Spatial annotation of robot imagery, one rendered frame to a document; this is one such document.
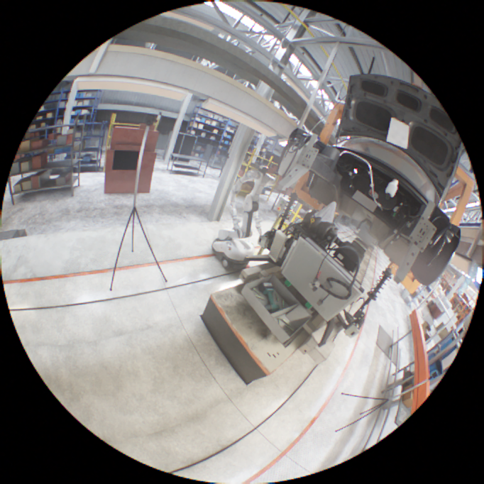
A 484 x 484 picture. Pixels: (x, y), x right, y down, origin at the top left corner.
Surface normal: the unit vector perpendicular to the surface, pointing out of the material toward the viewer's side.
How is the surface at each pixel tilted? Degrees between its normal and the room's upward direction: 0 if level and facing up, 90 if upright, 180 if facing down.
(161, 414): 0
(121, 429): 0
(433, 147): 116
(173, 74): 90
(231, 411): 0
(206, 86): 90
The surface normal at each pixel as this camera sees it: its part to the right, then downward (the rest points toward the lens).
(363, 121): -0.78, 0.46
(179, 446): 0.37, -0.78
